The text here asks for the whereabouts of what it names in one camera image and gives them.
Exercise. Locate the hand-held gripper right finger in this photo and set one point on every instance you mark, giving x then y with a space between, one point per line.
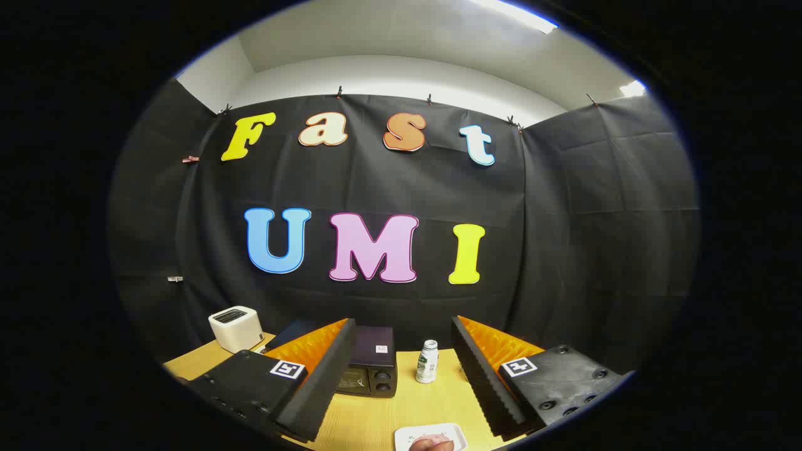
482 376

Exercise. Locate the white plastic drink bottle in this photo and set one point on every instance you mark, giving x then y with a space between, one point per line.
427 366

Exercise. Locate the black toaster oven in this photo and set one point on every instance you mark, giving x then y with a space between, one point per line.
373 363

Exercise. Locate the white square plate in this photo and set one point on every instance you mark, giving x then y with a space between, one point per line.
426 431

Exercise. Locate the ceiling light panel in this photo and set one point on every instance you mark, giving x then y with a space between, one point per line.
633 88
517 14

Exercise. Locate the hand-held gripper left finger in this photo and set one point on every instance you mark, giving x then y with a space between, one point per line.
326 376

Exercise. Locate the row of black cloth clips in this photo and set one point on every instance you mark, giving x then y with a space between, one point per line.
430 99

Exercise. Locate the white bread toaster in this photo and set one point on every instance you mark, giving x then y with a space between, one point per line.
235 329

